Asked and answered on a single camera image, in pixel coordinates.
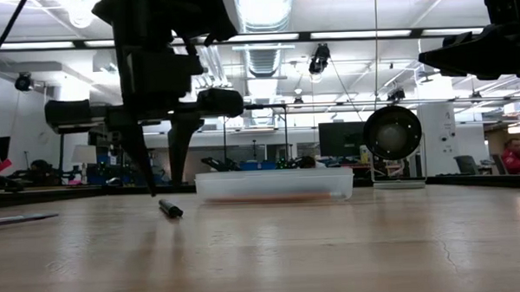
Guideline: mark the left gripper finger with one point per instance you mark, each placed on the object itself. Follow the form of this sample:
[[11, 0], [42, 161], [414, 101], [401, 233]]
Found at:
[[138, 146], [179, 144]]

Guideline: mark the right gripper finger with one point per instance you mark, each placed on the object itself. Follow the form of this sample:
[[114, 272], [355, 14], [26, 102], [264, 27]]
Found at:
[[460, 54]]

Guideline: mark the black pen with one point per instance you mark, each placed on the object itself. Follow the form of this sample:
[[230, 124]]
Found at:
[[171, 208]]

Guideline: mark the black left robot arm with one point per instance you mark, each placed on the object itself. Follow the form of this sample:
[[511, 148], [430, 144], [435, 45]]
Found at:
[[160, 19]]

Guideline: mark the clear plastic supply box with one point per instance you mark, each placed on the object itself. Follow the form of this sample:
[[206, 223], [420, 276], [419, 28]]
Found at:
[[274, 182]]

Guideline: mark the small black spotlight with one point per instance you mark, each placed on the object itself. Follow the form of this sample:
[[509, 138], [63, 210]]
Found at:
[[396, 95]]

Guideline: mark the person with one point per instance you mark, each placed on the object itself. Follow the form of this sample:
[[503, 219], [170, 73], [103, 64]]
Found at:
[[516, 158], [307, 162], [41, 166]]

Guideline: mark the grey office chair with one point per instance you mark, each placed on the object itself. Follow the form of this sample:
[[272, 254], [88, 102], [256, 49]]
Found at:
[[465, 165]]

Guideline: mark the black round spotlight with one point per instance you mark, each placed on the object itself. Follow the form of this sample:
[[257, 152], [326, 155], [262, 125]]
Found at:
[[23, 82]]

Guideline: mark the black long spotlight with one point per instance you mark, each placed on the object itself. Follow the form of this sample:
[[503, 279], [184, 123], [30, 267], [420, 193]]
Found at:
[[318, 60]]

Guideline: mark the black computer monitor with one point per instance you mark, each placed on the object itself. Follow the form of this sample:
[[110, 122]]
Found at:
[[340, 139]]

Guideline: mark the black robot rig frame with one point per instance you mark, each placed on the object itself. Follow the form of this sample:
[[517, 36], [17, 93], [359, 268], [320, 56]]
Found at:
[[267, 106]]

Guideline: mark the black table frame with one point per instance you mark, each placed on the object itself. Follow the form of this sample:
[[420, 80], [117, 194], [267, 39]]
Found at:
[[482, 180]]

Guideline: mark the black light fixture rail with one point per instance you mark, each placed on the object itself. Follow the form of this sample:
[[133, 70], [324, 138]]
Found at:
[[304, 36]]

